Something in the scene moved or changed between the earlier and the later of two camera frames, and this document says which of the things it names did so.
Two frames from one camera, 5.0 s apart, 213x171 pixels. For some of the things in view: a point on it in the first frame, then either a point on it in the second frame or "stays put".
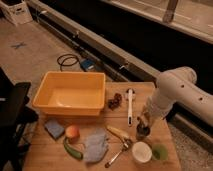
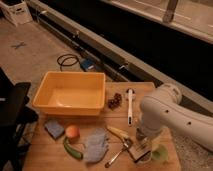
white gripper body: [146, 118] → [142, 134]
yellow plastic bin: [72, 93] stays put
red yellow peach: [72, 131] stays put
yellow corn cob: [119, 133] stays put
